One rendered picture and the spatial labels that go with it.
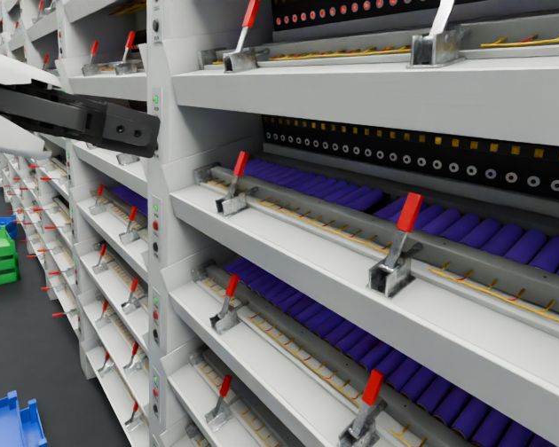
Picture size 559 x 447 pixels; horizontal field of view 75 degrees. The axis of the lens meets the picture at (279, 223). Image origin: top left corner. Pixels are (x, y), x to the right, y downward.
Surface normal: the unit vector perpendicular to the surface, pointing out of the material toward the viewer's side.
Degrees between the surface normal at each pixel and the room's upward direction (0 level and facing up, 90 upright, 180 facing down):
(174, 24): 90
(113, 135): 90
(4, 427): 28
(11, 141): 97
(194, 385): 17
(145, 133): 90
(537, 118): 107
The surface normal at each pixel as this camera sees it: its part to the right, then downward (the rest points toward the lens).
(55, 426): 0.10, -0.95
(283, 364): -0.13, -0.88
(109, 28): 0.65, 0.28
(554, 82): -0.76, 0.39
